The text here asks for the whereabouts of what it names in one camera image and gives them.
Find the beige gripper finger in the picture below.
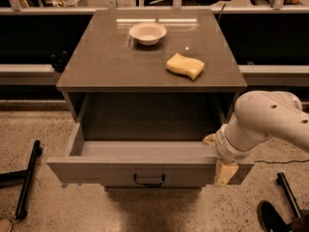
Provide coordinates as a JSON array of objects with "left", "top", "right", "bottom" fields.
[
  {"left": 202, "top": 133, "right": 215, "bottom": 146},
  {"left": 213, "top": 159, "right": 239, "bottom": 186}
]

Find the grey top drawer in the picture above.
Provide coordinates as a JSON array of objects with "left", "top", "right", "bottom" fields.
[{"left": 46, "top": 92, "right": 255, "bottom": 188}]

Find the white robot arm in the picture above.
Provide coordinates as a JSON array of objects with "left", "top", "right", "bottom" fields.
[{"left": 203, "top": 91, "right": 309, "bottom": 186}]

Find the grey drawer cabinet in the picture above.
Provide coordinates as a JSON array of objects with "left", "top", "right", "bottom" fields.
[{"left": 56, "top": 9, "right": 248, "bottom": 191}]

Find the black shoe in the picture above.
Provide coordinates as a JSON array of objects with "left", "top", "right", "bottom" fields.
[{"left": 258, "top": 200, "right": 291, "bottom": 232}]

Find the yellow sponge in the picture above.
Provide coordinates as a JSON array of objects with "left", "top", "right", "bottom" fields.
[{"left": 166, "top": 53, "right": 205, "bottom": 80}]

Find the white bowl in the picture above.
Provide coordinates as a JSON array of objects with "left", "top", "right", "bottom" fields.
[{"left": 129, "top": 22, "right": 167, "bottom": 45}]

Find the blue tape cross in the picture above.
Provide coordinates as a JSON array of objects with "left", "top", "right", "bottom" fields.
[{"left": 61, "top": 183, "right": 70, "bottom": 189}]

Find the black stand leg left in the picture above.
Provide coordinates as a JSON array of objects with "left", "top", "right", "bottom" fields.
[{"left": 0, "top": 140, "right": 42, "bottom": 219}]

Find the black floor cable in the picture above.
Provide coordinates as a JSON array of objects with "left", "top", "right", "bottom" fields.
[{"left": 253, "top": 158, "right": 309, "bottom": 164}]

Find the black clamp on rail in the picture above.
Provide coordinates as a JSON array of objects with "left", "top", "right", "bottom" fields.
[{"left": 50, "top": 51, "right": 68, "bottom": 73}]

